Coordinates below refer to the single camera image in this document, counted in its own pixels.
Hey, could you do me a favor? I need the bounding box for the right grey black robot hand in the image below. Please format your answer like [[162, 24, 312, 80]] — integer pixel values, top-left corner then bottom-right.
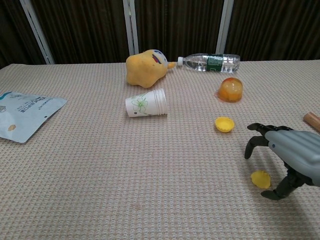
[[244, 122, 320, 201]]

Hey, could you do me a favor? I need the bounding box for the small yellow toy piece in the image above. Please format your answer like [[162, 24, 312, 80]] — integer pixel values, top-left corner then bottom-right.
[[250, 170, 272, 189]]

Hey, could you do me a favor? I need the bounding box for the yellow plush toy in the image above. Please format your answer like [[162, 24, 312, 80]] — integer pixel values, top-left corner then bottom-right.
[[125, 49, 177, 89]]

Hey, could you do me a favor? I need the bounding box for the wooden stick end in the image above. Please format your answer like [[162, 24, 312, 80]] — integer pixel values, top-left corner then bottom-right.
[[303, 112, 320, 133]]

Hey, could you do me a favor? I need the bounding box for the yellow scalloped plastic cup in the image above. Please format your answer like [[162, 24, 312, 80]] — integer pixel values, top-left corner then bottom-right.
[[215, 116, 236, 134]]

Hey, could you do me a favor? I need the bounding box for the orange fruit jelly cup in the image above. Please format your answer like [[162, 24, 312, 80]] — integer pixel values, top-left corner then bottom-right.
[[214, 77, 244, 103]]

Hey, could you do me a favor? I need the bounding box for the clear plastic water bottle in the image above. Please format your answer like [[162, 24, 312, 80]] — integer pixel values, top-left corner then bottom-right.
[[177, 53, 242, 74]]

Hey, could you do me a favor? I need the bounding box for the white paper cup stack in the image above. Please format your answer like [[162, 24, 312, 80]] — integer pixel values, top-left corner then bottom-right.
[[124, 87, 168, 118]]

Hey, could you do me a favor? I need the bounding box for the beige woven tablecloth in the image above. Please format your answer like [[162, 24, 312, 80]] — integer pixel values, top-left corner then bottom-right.
[[0, 59, 320, 240]]

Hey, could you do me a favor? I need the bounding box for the dark brown curtain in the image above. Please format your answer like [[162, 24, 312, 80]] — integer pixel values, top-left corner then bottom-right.
[[0, 0, 320, 70]]

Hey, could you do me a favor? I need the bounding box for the light blue mask package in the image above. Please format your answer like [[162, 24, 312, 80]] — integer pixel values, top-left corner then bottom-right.
[[0, 91, 68, 144]]

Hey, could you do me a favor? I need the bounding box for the white metal frame post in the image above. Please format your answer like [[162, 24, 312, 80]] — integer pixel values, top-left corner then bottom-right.
[[215, 0, 235, 55], [19, 0, 55, 65], [122, 0, 140, 55]]

